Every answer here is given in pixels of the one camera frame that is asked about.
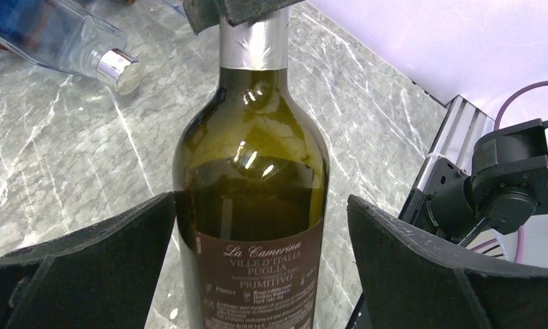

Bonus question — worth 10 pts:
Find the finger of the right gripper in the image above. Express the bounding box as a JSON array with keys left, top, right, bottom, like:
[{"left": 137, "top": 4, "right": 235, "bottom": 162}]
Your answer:
[{"left": 182, "top": 0, "right": 302, "bottom": 35}]

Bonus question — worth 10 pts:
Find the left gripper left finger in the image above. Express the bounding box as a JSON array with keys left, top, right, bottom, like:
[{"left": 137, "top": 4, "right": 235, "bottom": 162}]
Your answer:
[{"left": 0, "top": 193, "right": 175, "bottom": 328}]

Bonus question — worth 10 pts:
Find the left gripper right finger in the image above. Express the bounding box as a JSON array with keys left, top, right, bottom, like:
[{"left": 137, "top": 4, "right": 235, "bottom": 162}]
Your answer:
[{"left": 347, "top": 195, "right": 548, "bottom": 328}]

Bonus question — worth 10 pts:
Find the dark green wine bottle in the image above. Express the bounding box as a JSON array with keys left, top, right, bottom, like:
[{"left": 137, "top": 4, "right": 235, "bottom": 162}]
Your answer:
[{"left": 172, "top": 9, "right": 330, "bottom": 328}]

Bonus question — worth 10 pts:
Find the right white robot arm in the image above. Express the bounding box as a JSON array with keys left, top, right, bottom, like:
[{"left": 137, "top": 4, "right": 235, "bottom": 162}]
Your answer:
[{"left": 182, "top": 1, "right": 548, "bottom": 263}]

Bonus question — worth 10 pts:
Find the blue square bottle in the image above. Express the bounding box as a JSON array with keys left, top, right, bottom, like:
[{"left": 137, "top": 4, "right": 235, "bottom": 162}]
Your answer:
[{"left": 0, "top": 1, "right": 144, "bottom": 95}]

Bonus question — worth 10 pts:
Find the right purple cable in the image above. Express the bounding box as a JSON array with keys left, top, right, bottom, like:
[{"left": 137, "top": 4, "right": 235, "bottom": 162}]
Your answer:
[{"left": 475, "top": 80, "right": 548, "bottom": 265}]

